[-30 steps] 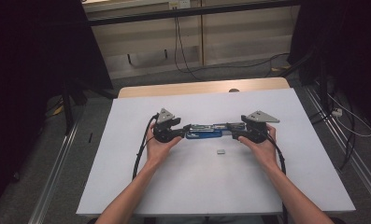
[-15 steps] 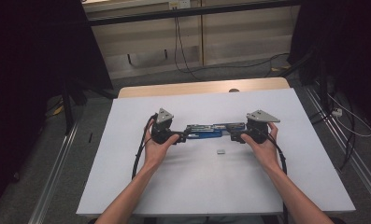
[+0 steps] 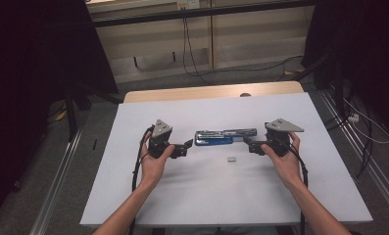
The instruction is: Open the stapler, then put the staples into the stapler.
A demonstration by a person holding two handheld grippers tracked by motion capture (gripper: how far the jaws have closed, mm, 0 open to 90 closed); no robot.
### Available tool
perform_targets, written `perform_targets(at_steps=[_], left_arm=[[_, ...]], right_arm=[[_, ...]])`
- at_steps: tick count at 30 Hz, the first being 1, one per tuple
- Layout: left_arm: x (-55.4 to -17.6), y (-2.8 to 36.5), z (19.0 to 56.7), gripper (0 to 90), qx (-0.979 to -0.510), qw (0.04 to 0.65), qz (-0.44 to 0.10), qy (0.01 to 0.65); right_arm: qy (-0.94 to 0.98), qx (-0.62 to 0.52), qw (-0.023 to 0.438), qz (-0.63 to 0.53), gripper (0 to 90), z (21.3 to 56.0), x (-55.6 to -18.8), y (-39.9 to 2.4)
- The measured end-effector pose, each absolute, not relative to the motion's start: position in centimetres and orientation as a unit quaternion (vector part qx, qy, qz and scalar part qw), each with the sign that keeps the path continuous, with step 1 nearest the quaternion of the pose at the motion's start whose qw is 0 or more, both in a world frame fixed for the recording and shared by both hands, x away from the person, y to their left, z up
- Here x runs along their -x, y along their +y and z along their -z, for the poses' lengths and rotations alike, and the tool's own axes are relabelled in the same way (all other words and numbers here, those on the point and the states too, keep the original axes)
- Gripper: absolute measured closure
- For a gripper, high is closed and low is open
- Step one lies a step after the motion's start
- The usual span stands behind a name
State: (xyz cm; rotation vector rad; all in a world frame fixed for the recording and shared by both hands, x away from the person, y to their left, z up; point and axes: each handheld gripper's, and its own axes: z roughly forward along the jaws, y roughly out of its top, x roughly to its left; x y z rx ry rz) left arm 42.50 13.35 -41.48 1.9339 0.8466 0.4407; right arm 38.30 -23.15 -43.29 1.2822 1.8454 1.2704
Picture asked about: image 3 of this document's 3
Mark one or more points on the person's left hand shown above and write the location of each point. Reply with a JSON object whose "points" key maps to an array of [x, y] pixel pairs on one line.
{"points": [[153, 169]]}

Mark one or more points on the white wall outlet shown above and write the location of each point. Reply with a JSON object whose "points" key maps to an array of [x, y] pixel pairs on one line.
{"points": [[188, 4]]}

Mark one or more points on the black curtain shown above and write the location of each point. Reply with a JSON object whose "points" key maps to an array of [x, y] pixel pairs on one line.
{"points": [[371, 49], [25, 65]]}

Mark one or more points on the beige wooden cabinet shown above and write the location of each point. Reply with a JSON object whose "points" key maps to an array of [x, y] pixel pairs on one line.
{"points": [[254, 39]]}

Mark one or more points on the black metal stand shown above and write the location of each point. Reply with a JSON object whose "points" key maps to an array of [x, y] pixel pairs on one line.
{"points": [[338, 91], [72, 117]]}

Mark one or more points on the blue stapler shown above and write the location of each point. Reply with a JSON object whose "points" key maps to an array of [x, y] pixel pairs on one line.
{"points": [[215, 140]]}

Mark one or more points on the aluminium rail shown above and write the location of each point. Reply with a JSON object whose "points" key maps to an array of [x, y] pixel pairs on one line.
{"points": [[53, 192], [376, 173]]}

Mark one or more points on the silver staple strip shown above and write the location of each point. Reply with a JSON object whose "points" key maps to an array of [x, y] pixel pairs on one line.
{"points": [[232, 159]]}

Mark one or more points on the person's right hand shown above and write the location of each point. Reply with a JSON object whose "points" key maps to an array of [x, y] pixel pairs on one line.
{"points": [[286, 166]]}

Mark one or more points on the wooden table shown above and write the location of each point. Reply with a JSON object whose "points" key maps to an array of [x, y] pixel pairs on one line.
{"points": [[182, 93]]}

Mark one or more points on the black metal beam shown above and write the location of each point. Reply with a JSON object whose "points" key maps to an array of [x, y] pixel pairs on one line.
{"points": [[198, 12]]}

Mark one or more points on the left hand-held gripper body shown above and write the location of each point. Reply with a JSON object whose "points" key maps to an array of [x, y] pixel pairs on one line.
{"points": [[159, 130]]}

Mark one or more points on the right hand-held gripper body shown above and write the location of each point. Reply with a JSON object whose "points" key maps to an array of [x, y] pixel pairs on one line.
{"points": [[282, 125]]}

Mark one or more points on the yellow tape piece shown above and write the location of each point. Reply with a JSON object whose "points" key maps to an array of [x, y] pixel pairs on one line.
{"points": [[296, 71], [61, 116]]}

